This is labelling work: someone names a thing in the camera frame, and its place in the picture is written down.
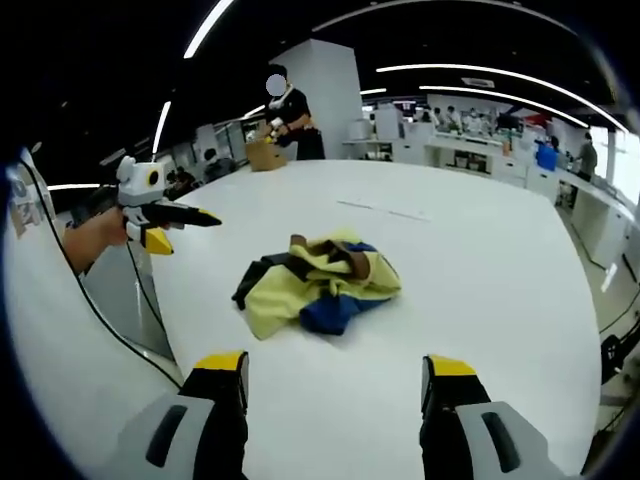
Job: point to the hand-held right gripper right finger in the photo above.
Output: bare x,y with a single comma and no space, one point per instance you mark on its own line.
465,435

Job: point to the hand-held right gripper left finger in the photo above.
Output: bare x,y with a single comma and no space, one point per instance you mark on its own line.
200,430

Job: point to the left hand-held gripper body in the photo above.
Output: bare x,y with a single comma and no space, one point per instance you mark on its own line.
135,190

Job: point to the yellow and blue garment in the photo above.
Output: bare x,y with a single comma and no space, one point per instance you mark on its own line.
320,285

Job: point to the person's left hand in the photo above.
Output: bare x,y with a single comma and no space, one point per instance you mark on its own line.
112,227

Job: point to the group of seated people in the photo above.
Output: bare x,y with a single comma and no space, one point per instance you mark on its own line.
200,172

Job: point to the white ceiling light strip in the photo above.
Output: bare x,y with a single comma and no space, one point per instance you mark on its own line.
161,127
490,75
207,27
505,97

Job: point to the brown cardboard box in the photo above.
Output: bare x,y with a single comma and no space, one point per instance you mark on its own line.
265,156

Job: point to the person's white printed clothing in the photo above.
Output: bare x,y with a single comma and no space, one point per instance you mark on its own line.
60,360

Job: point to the black equipment stand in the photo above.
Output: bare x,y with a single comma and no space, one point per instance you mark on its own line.
611,357

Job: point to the white square pillar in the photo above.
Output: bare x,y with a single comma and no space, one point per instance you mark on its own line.
335,100

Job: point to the white storage cabinet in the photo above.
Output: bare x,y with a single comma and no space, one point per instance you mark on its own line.
387,123

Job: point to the long white counter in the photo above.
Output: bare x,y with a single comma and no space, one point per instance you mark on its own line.
590,200

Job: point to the blue plastic box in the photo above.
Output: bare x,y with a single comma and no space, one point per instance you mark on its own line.
546,157

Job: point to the group of people at counter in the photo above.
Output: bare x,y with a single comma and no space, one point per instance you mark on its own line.
462,119

